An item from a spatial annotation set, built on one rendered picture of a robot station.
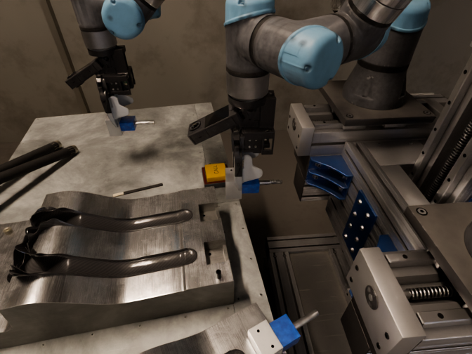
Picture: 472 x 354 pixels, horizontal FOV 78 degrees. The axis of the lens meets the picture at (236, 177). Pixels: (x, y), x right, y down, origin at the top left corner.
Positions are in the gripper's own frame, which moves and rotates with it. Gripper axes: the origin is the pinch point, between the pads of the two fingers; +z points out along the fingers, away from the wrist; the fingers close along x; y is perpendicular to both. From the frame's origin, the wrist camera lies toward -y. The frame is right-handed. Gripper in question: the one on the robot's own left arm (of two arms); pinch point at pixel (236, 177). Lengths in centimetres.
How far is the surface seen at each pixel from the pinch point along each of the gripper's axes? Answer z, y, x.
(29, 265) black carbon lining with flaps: 7.8, -41.8, -15.4
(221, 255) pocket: 8.8, -3.8, -14.5
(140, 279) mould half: 6.7, -18.8, -20.4
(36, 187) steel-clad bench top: 15, -58, 15
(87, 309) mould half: 6.7, -26.9, -25.5
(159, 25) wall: 8, -42, 167
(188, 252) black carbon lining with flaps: 6.4, -10.3, -15.1
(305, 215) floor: 95, 47, 70
